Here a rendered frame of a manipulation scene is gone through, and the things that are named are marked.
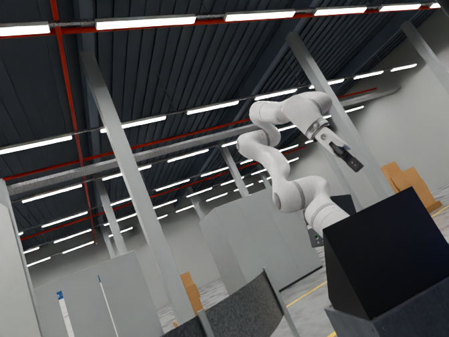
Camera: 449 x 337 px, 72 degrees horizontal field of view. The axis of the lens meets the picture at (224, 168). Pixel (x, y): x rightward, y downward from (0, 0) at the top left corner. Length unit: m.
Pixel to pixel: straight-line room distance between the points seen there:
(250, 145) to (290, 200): 0.37
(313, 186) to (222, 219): 5.87
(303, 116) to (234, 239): 6.08
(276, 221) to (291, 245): 0.65
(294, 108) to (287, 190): 0.31
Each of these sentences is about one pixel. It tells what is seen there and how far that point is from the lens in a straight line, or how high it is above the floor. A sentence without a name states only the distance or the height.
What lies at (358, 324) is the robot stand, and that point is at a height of 0.91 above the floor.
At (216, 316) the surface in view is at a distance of 2.27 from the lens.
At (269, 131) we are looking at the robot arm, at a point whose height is 1.64.
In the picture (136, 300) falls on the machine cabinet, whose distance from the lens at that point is 6.50.
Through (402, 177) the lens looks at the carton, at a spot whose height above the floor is 1.09.
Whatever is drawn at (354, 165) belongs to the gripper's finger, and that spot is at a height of 1.30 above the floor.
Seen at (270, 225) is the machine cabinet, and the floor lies 1.39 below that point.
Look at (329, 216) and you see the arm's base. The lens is 1.09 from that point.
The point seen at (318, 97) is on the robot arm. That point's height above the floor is 1.56.
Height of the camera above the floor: 1.22
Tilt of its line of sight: 14 degrees up
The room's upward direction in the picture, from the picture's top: 25 degrees counter-clockwise
